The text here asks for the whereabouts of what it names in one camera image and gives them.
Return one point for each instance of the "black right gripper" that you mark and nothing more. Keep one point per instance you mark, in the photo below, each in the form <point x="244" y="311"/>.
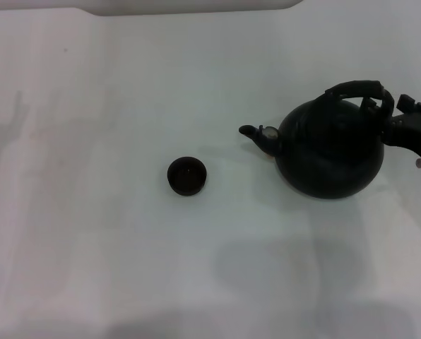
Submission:
<point x="415" y="132"/>

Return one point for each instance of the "dark brown teacup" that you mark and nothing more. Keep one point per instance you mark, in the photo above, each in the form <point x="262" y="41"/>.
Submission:
<point x="186" y="175"/>

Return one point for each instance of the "black round teapot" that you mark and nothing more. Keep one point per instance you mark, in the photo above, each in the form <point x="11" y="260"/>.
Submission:
<point x="330" y="166"/>

